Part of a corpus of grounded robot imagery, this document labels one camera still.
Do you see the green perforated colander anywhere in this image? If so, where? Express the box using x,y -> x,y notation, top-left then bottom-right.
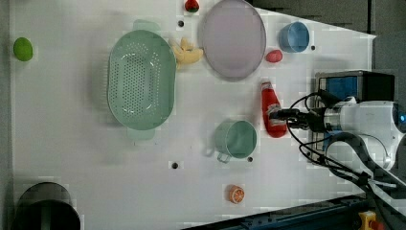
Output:
107,19 -> 176,140

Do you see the orange plush slice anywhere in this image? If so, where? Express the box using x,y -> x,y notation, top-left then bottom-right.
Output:
228,185 -> 245,204

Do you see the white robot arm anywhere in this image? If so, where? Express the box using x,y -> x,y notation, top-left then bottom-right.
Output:
264,95 -> 405,210

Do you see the lilac round plate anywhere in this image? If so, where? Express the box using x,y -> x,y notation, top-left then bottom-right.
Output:
201,0 -> 266,80

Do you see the red plush ketchup bottle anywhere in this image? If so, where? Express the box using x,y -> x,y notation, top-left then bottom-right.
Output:
260,81 -> 287,138

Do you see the blue metal rail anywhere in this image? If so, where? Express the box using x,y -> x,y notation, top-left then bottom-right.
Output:
182,195 -> 368,230

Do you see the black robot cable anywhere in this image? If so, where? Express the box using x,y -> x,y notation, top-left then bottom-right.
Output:
285,89 -> 406,230

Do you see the silver black toaster oven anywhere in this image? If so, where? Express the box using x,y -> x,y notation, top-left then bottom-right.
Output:
314,71 -> 404,168

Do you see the blue plastic cup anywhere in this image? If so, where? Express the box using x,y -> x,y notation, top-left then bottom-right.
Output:
279,22 -> 309,53

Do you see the yellow red emergency button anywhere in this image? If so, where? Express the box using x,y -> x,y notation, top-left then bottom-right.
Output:
358,211 -> 385,230

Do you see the green plastic mug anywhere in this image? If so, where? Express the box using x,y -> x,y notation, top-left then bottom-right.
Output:
203,119 -> 258,164

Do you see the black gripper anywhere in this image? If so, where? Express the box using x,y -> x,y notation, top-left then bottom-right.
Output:
269,108 -> 326,132

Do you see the yellow plush banana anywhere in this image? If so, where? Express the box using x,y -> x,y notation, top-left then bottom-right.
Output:
169,37 -> 204,69

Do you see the red plush strawberry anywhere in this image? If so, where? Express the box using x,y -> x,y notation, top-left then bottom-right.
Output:
265,50 -> 282,63

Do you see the green plush lime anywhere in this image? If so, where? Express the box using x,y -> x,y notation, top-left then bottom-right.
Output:
13,37 -> 34,61

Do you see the red green plush fruit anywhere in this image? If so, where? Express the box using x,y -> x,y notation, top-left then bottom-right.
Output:
184,0 -> 199,13

